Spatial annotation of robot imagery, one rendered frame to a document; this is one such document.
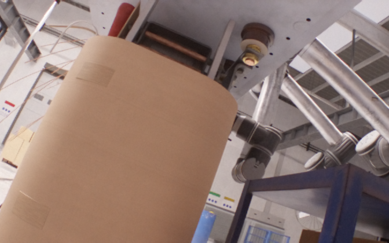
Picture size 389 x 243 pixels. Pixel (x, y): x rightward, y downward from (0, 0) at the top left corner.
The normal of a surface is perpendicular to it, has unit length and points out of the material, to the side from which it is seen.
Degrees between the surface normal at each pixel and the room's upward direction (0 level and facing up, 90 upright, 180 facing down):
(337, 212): 90
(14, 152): 90
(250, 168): 94
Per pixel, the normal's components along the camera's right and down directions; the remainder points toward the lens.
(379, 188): 0.22, -0.28
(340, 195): -0.92, -0.39
